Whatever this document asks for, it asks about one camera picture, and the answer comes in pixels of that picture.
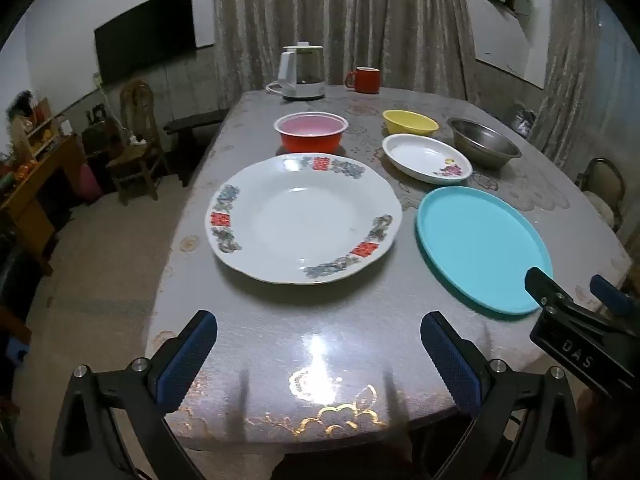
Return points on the yellow bowl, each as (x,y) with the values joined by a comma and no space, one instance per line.
(410,124)

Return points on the red mug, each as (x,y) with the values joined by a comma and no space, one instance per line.
(365,81)

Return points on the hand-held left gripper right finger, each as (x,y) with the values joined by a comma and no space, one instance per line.
(450,360)

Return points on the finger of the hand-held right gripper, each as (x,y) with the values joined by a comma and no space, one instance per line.
(610,291)
(542,285)

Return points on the red bowl pink inside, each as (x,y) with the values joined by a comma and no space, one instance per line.
(310,142)

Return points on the wide beige curtain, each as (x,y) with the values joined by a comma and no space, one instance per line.
(350,10)

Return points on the white electric kettle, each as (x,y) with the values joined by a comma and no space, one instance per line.
(300,75)

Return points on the wooden cabinet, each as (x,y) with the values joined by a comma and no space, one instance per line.
(35,195)

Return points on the cushioned round-back chair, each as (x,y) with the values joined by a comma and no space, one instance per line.
(605,180)

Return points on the carved wooden chair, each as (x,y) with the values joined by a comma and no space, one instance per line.
(137,150)

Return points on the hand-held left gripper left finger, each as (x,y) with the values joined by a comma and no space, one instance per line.
(187,360)

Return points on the teal plate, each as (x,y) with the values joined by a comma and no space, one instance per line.
(475,245)

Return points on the cluttered wooden shelf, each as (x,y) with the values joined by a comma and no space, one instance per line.
(35,130)

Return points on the large white patterned plate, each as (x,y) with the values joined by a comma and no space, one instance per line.
(305,220)

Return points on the small white flower plate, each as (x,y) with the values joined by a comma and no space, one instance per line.
(420,155)

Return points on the narrow beige curtain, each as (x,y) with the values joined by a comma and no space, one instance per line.
(570,60)

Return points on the dark wooden bench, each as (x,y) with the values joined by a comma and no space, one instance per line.
(195,122)

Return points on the pink bin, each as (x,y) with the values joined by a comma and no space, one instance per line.
(89,185)

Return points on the black wall television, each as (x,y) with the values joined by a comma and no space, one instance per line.
(145,35)

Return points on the floral table cover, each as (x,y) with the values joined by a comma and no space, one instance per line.
(325,320)

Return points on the steel bowl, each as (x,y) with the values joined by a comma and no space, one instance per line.
(480,142)

